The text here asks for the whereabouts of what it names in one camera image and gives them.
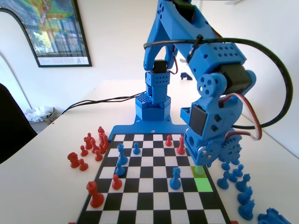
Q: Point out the blue table clamp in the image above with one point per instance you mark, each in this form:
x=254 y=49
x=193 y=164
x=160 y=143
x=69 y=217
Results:
x=185 y=76

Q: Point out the box with crumpled paper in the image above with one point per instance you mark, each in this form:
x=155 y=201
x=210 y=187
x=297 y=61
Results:
x=39 y=114

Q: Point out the red chess pawn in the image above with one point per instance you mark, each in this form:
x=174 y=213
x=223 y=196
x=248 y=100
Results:
x=116 y=184
x=168 y=142
x=83 y=165
x=98 y=156
x=89 y=135
x=83 y=152

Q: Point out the blue chess queen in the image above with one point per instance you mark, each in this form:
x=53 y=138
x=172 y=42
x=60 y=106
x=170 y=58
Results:
x=175 y=182

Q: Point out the red chess piece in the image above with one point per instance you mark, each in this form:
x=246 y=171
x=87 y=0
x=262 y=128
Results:
x=102 y=149
x=106 y=142
x=73 y=161
x=101 y=131

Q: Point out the blue base plate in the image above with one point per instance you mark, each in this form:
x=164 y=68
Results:
x=151 y=127

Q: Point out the red chess rook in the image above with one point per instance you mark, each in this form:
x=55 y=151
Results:
x=87 y=144

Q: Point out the red chess king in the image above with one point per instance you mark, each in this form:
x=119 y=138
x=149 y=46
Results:
x=95 y=199

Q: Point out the white door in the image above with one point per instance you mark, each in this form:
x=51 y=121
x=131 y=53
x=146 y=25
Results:
x=183 y=68

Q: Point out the black white chessboard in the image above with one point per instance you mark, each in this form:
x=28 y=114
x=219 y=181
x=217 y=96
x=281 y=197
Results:
x=149 y=163

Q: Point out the red chess queen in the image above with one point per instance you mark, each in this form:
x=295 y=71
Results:
x=180 y=148

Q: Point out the blue chess rook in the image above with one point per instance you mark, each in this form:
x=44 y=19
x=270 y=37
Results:
x=280 y=218
x=265 y=218

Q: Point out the blue chess pawn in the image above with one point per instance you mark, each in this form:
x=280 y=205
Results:
x=225 y=166
x=236 y=162
x=136 y=149
x=233 y=177
x=120 y=171
x=239 y=171
x=199 y=171

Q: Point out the black framed poster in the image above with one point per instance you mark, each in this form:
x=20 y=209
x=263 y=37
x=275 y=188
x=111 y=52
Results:
x=58 y=35

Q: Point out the blue chess king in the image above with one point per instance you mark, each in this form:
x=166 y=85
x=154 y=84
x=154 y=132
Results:
x=122 y=158

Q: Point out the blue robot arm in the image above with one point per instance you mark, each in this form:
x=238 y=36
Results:
x=177 y=23

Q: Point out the blue chess knight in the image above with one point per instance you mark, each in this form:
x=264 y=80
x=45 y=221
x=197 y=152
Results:
x=247 y=211
x=245 y=197

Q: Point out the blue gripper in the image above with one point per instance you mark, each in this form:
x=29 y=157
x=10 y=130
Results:
x=203 y=156

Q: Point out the blue gripper camera mount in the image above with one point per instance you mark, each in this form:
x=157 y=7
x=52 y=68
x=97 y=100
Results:
x=185 y=114

